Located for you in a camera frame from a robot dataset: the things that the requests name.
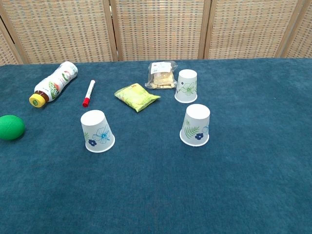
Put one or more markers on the white floral paper cup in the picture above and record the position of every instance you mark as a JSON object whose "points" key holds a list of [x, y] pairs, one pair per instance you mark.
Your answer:
{"points": [[97, 129], [186, 84], [196, 125]]}

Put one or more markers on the yellow-green snack packet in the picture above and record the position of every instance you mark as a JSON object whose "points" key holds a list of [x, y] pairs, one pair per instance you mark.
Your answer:
{"points": [[136, 97]]}

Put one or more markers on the clear bag of crackers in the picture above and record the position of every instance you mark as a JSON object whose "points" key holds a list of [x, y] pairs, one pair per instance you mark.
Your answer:
{"points": [[161, 76]]}

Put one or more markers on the white marker with red cap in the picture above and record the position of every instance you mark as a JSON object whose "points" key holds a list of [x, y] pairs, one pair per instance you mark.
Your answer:
{"points": [[89, 92]]}

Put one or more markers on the woven rattan folding screen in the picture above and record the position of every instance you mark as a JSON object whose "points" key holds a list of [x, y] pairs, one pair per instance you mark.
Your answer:
{"points": [[156, 28]]}

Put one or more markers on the white bottle with yellow cap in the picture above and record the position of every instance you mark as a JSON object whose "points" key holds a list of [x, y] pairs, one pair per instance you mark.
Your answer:
{"points": [[55, 83]]}

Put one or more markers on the green ball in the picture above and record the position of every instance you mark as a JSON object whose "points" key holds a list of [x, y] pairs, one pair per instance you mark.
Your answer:
{"points": [[10, 127]]}

